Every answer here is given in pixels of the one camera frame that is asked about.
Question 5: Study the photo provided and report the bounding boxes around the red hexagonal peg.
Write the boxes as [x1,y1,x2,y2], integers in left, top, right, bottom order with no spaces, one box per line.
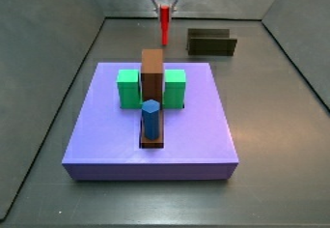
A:
[161,5,170,45]

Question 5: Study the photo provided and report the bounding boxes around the purple base board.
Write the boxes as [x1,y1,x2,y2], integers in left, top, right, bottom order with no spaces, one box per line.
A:
[62,63,238,181]

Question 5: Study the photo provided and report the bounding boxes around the brown upright block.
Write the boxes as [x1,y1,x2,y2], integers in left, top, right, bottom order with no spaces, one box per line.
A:
[141,49,165,149]

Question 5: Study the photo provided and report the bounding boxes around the green block right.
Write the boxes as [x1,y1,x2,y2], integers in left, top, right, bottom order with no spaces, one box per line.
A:
[165,70,188,109]

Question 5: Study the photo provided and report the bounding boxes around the green block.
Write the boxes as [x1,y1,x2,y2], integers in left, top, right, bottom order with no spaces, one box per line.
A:
[117,70,141,109]
[165,70,188,109]

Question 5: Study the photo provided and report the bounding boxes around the green block left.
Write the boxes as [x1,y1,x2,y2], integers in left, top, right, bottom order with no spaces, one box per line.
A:
[117,70,141,109]

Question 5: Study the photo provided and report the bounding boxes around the blue hexagonal peg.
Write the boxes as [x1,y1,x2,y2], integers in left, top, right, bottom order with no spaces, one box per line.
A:
[142,100,161,140]

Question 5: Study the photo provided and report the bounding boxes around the black angle bracket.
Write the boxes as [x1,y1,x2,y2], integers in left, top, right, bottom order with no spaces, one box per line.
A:
[188,28,238,56]

